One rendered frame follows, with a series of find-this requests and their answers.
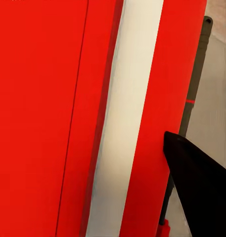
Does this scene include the radio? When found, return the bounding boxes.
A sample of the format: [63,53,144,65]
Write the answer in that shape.
[0,0,213,237]

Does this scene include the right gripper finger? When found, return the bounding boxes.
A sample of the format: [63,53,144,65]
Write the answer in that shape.
[164,131,226,237]

